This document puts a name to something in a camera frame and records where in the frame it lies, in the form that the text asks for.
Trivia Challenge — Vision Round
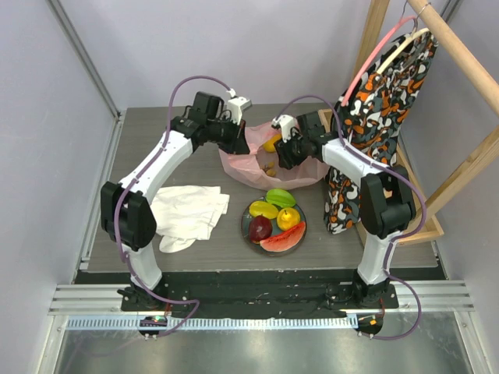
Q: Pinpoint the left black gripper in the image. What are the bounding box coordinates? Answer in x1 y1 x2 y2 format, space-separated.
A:
206 115 250 155

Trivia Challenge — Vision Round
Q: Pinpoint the pink plastic bag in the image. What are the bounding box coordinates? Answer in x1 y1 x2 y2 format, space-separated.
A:
219 122 329 190

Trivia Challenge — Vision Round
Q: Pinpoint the green fake starfruit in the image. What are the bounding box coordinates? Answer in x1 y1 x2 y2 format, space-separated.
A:
265 189 296 208

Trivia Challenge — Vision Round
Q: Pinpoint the yellow fake starfruit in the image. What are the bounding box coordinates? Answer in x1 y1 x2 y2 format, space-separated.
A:
249 200 279 220

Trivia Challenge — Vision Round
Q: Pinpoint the red fake apple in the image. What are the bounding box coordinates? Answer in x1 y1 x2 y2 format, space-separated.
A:
248 215 273 244

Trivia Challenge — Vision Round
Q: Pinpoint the fake watermelon slice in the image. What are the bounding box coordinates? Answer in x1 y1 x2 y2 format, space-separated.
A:
260 222 306 253

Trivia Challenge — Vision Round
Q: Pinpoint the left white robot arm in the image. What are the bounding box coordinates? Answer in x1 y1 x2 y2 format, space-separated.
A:
101 92 252 311

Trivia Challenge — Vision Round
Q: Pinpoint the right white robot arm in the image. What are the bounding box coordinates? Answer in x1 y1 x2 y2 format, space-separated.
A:
271 115 416 308

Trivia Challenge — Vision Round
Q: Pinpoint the orange fake fruit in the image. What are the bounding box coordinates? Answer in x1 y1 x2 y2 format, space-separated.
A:
262 134 281 153

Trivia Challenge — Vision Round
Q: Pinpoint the brown fake longan bunch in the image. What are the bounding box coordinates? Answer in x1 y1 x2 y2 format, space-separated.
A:
260 162 277 178

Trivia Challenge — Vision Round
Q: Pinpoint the blue ceramic plate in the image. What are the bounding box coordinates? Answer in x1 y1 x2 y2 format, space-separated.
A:
240 197 308 256

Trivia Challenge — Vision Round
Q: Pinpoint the white cloth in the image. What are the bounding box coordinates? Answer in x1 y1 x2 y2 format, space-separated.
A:
150 185 230 253

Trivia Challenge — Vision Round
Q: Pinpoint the patterned orange black garment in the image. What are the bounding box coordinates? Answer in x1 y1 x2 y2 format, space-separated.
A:
324 32 438 235

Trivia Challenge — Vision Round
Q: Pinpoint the pink clothes hanger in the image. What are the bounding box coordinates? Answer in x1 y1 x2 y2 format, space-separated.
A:
341 16 417 107

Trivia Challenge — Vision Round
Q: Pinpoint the cream clothes hanger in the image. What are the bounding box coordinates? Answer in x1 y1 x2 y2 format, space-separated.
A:
377 28 430 74

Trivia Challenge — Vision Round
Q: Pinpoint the wooden clothes rack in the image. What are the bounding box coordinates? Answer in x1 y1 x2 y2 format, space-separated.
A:
322 1 498 254

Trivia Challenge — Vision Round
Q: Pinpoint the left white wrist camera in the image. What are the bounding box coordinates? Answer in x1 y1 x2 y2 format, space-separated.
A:
226 89 252 125

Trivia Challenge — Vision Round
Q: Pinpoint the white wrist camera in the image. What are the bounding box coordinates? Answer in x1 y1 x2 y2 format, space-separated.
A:
226 89 252 125
271 115 297 143

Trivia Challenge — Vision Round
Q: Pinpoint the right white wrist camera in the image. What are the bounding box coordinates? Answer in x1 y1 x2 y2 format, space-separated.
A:
271 115 297 143

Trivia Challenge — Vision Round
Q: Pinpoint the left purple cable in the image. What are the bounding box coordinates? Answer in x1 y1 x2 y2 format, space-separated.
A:
115 76 236 338

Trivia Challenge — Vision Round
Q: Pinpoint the purple cable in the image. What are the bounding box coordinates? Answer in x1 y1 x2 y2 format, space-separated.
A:
115 76 236 338
274 95 428 340

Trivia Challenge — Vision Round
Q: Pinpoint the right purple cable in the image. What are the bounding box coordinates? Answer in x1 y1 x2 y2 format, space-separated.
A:
274 95 428 340

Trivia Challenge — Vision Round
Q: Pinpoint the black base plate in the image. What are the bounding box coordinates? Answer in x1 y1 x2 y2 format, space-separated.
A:
118 270 399 319

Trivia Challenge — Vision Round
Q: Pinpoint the aluminium rail frame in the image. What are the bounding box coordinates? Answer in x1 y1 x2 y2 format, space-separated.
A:
37 108 488 374

